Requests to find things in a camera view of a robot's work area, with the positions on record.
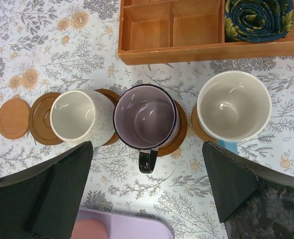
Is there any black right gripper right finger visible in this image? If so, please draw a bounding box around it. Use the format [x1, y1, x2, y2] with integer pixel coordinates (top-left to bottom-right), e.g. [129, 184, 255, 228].
[202, 141, 294, 239]

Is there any grey purple ceramic mug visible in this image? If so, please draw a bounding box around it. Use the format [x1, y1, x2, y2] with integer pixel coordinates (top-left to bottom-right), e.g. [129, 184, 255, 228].
[113, 84, 180, 174]

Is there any light bamboo coaster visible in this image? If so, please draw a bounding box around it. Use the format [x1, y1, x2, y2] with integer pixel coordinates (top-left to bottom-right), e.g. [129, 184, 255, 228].
[0, 98, 30, 139]
[191, 105, 217, 143]

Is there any dark wooden grooved coaster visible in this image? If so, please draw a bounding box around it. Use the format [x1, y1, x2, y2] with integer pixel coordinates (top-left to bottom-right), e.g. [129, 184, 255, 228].
[28, 92, 63, 145]
[157, 101, 188, 157]
[96, 89, 120, 146]

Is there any lavender plastic serving tray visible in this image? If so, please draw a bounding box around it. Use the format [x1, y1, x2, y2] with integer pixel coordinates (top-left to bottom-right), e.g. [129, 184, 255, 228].
[75, 208, 175, 239]

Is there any white floral tablecloth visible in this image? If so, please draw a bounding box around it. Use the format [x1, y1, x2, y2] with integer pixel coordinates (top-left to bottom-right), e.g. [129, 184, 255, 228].
[0, 0, 294, 239]

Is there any white ceramic mug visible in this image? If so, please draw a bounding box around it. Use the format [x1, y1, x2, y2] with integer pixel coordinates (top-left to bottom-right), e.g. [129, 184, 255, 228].
[50, 90, 115, 147]

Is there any orange wooden compartment tray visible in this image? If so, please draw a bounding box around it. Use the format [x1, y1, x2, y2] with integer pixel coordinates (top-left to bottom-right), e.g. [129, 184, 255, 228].
[118, 0, 294, 65]

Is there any light blue ceramic mug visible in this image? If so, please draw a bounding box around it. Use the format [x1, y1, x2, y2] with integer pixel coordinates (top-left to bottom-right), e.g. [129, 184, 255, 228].
[196, 71, 272, 154]

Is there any dark floral rolled cloth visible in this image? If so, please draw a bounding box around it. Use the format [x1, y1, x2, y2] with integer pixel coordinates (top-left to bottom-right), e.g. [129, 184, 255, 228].
[224, 0, 294, 43]

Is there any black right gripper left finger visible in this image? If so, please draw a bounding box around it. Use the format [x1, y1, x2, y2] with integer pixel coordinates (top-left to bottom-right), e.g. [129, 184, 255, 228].
[0, 141, 93, 239]

